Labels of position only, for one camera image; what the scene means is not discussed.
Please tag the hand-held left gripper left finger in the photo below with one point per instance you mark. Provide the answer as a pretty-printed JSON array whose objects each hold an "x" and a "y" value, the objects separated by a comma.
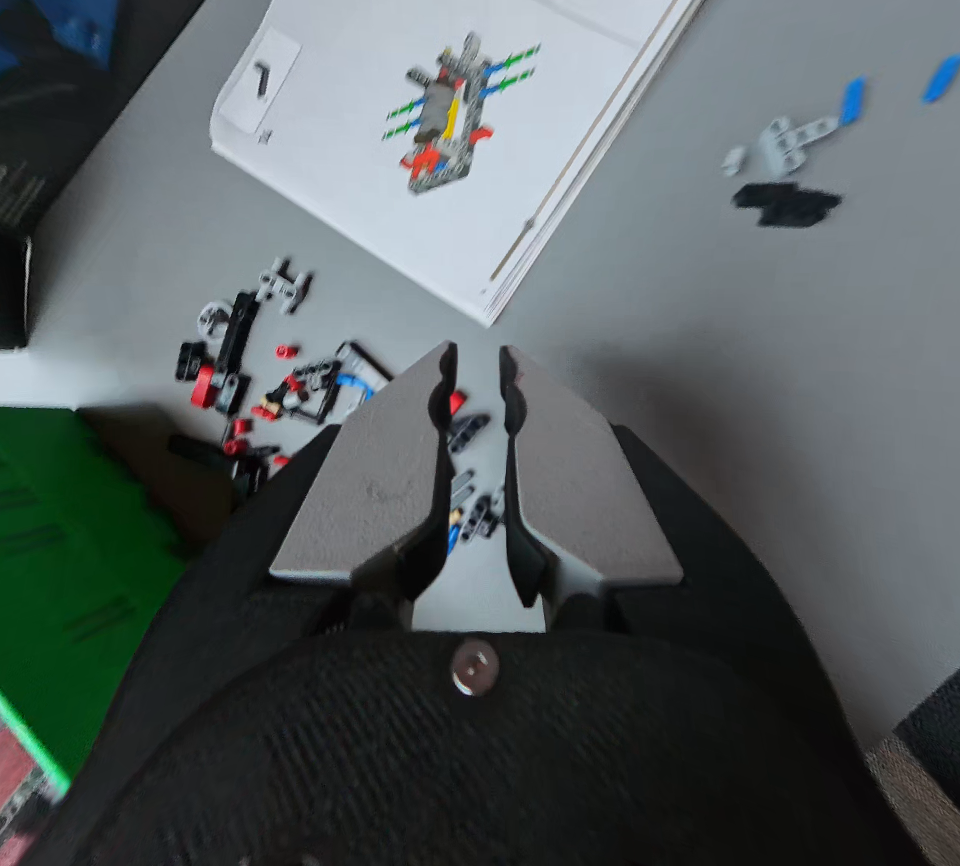
[{"x": 360, "y": 491}]

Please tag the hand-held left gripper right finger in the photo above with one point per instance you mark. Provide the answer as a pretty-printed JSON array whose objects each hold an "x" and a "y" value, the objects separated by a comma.
[{"x": 585, "y": 498}]

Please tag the small grey lego bushing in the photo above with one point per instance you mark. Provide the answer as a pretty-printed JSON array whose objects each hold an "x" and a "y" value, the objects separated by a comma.
[{"x": 733, "y": 160}]

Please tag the grey T-shaped lego beam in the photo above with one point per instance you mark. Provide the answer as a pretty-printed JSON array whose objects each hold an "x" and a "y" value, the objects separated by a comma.
[{"x": 780, "y": 149}]

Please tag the pile of loose lego pieces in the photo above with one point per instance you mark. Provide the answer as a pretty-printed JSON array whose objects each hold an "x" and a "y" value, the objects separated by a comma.
[{"x": 232, "y": 348}]

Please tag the blue lego pin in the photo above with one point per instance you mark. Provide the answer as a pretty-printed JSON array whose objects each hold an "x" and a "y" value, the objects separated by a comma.
[
  {"x": 853, "y": 100},
  {"x": 941, "y": 78}
]

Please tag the green plastic bin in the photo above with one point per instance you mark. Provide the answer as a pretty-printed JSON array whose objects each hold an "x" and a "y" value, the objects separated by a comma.
[{"x": 60, "y": 581}]

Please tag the small black box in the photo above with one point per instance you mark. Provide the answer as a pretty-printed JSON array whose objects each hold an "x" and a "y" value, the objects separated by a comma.
[{"x": 11, "y": 296}]

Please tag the black race car printed box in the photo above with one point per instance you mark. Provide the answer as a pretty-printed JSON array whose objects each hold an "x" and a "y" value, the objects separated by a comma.
[{"x": 150, "y": 18}]

